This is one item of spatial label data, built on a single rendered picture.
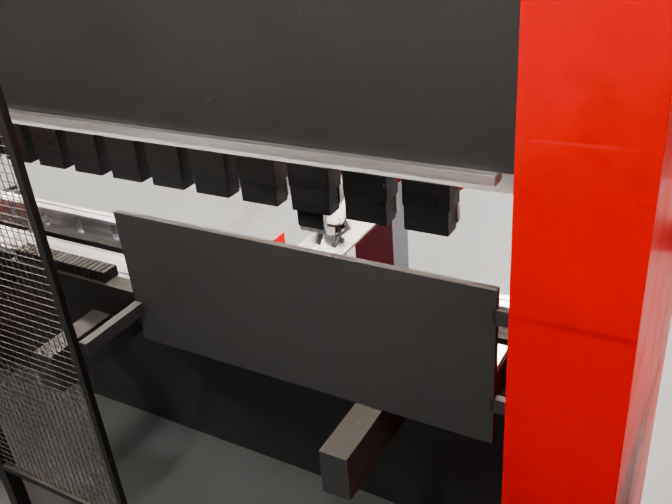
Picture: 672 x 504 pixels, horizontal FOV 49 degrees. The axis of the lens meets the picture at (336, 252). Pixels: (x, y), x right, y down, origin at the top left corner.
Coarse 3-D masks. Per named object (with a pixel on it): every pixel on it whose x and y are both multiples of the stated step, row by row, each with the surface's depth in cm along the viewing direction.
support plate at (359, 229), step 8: (352, 224) 269; (360, 224) 268; (368, 224) 268; (312, 232) 266; (328, 232) 265; (352, 232) 263; (360, 232) 263; (304, 240) 261; (312, 240) 260; (352, 240) 258; (312, 248) 255; (344, 248) 253
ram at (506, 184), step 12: (12, 120) 294; (84, 132) 276; (96, 132) 273; (168, 144) 257; (180, 144) 254; (252, 156) 241; (264, 156) 238; (336, 168) 226; (348, 168) 224; (360, 168) 222; (420, 180) 213; (432, 180) 212; (444, 180) 210; (504, 180) 200; (504, 192) 202
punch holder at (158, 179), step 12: (144, 144) 263; (156, 144) 260; (156, 156) 263; (168, 156) 260; (180, 156) 259; (156, 168) 266; (168, 168) 263; (180, 168) 260; (156, 180) 269; (168, 180) 265; (180, 180) 262; (192, 180) 267
